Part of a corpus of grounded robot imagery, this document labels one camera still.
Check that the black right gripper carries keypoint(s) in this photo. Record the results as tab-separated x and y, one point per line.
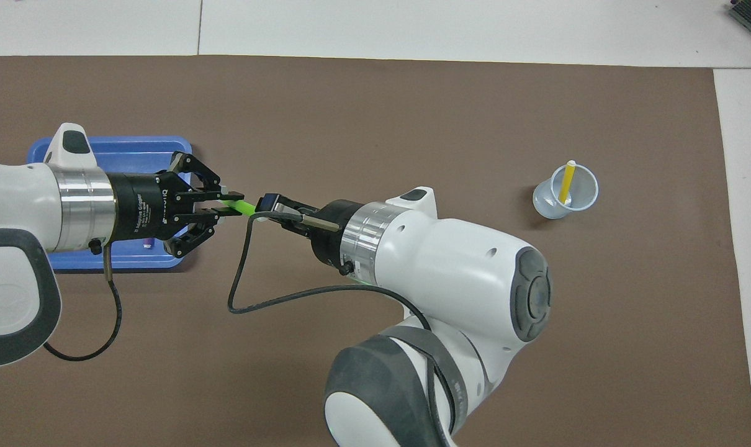
332	236

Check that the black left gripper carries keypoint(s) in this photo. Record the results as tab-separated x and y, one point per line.
139	206

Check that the green pen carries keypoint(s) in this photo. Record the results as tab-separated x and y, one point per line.
242	206

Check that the yellow pen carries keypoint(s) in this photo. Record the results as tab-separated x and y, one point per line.
566	183

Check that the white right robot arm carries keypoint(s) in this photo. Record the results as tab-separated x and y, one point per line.
450	279

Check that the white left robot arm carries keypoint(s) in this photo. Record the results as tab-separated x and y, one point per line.
15	248

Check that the blue plastic tray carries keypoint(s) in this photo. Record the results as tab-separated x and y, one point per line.
139	149

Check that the brown table mat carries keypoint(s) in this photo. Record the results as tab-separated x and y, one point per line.
375	112

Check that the translucent plastic cup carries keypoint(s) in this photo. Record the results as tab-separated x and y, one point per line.
546	205

